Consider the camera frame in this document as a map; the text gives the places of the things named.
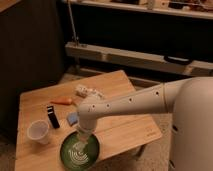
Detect blue sponge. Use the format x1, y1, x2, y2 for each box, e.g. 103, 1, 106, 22
67, 112, 78, 126

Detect orange carrot toy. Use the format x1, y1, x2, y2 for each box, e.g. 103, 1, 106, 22
50, 97, 72, 105

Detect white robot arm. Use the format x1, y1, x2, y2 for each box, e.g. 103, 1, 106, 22
77, 77, 213, 171

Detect white crumpled object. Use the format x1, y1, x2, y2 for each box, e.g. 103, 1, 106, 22
75, 84, 104, 99

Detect green ceramic bowl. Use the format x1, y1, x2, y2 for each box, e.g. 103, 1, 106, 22
60, 132, 100, 171

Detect black handle on rail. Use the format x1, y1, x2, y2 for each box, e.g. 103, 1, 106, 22
164, 56, 193, 65

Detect wooden shelf rail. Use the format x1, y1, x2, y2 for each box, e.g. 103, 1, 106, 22
65, 42, 213, 76

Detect black rectangular block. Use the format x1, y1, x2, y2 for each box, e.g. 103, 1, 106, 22
47, 106, 60, 129

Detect clear plastic cup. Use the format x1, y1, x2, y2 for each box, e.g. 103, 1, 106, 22
27, 120, 49, 144

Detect metal stand pole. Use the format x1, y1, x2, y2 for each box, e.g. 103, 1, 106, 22
67, 0, 79, 46

